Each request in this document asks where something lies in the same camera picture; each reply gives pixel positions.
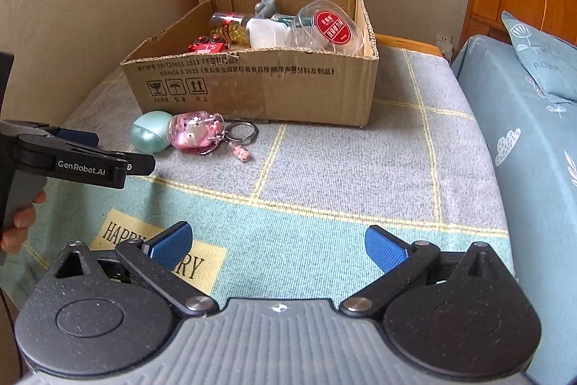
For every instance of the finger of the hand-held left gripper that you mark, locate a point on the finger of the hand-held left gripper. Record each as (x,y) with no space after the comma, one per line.
(81,138)
(142,164)

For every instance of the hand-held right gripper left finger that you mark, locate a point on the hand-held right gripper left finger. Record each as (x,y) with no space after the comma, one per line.
(169,247)

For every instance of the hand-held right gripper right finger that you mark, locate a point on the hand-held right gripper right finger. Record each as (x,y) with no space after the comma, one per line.
(385,249)

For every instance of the teal egg-shaped case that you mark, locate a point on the teal egg-shaped case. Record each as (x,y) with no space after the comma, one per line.
(146,134)

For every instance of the red toy train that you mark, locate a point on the red toy train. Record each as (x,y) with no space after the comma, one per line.
(208,47)

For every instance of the brown cardboard box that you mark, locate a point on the brown cardboard box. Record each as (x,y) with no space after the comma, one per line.
(270,96)

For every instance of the glass jar of yellow capsules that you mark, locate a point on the glass jar of yellow capsules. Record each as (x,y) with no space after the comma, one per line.
(230,28)

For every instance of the white bottle with green label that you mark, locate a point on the white bottle with green label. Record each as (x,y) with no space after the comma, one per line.
(266,34)

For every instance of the clear container with red label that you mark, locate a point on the clear container with red label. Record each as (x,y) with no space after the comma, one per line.
(320,37)

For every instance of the person's left hand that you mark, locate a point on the person's left hand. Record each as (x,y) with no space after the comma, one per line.
(20,222)

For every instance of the checkered grey and teal blanket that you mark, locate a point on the checkered grey and teal blanket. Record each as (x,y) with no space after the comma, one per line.
(338,168)

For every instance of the blue leaf-print bedsheet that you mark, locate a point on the blue leaf-print bedsheet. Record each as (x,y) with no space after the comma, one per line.
(532,186)

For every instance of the grey cat figurine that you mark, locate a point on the grey cat figurine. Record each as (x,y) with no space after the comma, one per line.
(266,8)

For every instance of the wooden furniture edge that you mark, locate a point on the wooden furniture edge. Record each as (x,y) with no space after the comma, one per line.
(405,44)

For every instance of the blue leaf-print pillow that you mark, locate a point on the blue leaf-print pillow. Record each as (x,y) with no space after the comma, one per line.
(550,55)

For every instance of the white wall socket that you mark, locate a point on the white wall socket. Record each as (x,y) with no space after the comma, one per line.
(444,46)

